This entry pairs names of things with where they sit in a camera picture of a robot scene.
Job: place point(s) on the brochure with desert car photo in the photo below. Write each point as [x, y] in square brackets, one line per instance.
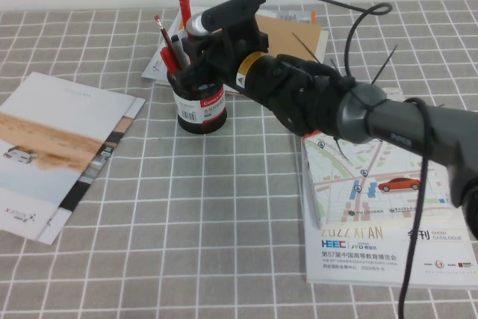
[48, 139]

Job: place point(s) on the white brochure with black stripe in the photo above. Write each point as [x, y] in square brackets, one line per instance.
[101, 162]

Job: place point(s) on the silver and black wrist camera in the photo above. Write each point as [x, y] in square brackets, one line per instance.
[224, 9]

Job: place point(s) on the thick red pen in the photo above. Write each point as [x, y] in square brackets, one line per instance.
[169, 61]

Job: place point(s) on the white folded leaflet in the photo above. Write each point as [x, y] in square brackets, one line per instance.
[153, 68]

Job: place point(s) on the brown kraft notebook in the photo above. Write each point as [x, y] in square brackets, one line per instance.
[284, 40]

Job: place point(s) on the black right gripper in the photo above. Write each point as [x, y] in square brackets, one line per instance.
[231, 54]

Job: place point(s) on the slim red pen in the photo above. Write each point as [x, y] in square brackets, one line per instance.
[184, 5]

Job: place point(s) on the white show catalogue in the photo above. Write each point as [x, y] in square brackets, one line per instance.
[373, 259]

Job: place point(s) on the grey checked tablecloth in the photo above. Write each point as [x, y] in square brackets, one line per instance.
[168, 222]

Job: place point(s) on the grey pen with black cap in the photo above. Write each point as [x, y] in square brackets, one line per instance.
[178, 48]

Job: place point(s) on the pencil with red eraser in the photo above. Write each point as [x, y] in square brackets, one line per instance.
[164, 33]

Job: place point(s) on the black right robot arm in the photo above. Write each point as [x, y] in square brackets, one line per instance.
[373, 117]

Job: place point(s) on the black mesh pen holder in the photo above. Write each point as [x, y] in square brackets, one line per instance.
[201, 113]

